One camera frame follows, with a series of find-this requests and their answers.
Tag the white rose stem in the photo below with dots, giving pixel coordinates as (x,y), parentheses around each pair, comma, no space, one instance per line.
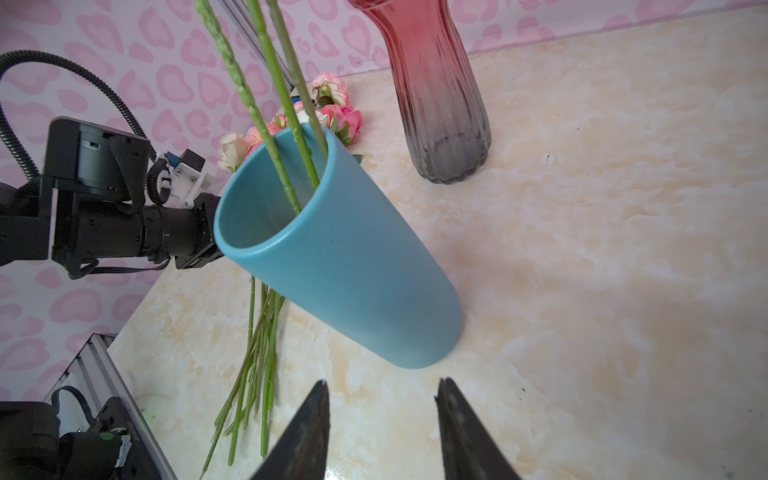
(296,73)

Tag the teal ceramic vase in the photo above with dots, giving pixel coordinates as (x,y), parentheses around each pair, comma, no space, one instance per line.
(344,254)

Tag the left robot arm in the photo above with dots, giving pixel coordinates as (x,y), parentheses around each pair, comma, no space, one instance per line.
(100,197)

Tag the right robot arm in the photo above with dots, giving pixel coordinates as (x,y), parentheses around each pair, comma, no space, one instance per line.
(31,447)

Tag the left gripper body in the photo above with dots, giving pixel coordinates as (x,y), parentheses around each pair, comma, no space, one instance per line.
(199,221)

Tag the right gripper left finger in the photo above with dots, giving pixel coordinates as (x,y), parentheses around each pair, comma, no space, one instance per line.
(301,452)

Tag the peach rose spray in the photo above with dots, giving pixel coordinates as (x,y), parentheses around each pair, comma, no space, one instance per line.
(210,21)

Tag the pink rose stem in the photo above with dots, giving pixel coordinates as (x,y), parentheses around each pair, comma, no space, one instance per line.
(273,64)

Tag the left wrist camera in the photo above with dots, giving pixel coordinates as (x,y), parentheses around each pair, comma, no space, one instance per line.
(187,176)

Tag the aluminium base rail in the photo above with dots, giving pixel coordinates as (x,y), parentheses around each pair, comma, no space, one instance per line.
(104,432)

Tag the red glass vase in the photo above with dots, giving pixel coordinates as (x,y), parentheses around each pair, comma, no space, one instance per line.
(446,125)

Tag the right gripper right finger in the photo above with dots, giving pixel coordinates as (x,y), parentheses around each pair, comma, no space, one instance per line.
(468,450)

